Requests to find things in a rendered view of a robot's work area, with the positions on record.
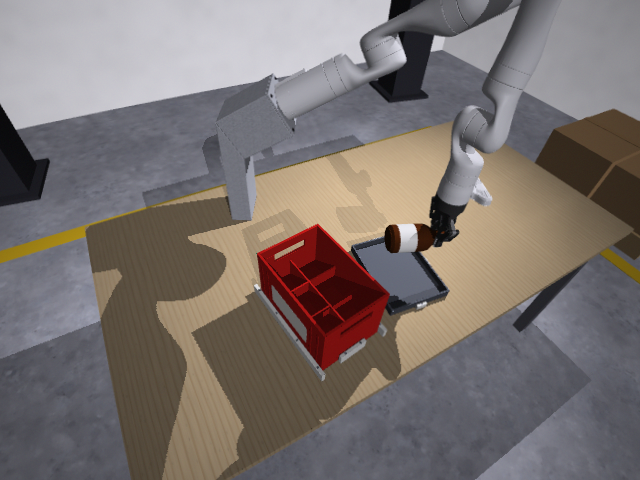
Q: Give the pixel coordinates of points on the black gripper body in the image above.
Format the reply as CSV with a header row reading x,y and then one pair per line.
x,y
449,211

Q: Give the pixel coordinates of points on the red plastic crate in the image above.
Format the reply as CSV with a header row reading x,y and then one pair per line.
x,y
320,290

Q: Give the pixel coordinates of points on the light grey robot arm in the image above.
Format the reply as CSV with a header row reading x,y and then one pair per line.
x,y
473,127

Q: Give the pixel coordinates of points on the brown bottle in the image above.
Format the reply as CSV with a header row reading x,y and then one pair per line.
x,y
402,238

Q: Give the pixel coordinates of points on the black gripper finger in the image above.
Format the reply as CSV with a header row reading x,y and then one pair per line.
x,y
448,235
434,221

